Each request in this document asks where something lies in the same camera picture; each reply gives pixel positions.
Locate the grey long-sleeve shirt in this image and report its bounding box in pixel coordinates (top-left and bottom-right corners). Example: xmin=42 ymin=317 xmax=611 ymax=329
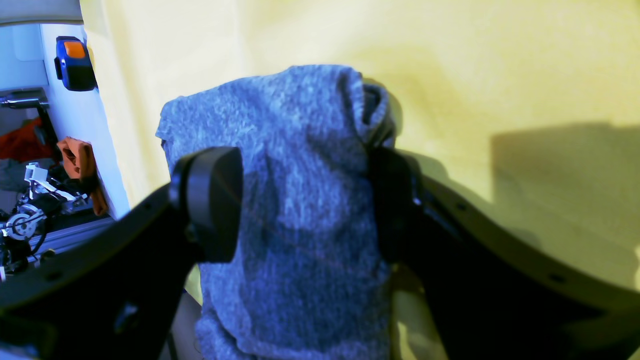
xmin=156 ymin=64 xmax=394 ymax=360

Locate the blue black tape measure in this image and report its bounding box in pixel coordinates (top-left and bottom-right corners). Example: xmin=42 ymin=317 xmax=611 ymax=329
xmin=54 ymin=36 xmax=98 ymax=92

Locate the yellow table cloth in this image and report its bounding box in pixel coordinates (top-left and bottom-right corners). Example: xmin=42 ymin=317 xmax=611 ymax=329
xmin=80 ymin=0 xmax=639 ymax=360

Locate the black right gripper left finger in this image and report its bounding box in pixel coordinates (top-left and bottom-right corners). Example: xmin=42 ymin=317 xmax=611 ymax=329
xmin=0 ymin=146 xmax=243 ymax=360

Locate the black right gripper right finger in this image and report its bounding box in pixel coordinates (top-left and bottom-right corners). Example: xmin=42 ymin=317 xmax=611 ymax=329
xmin=369 ymin=147 xmax=640 ymax=360

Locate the white cardboard box right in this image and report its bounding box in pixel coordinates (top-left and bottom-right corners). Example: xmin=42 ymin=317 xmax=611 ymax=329
xmin=0 ymin=0 xmax=83 ymax=91

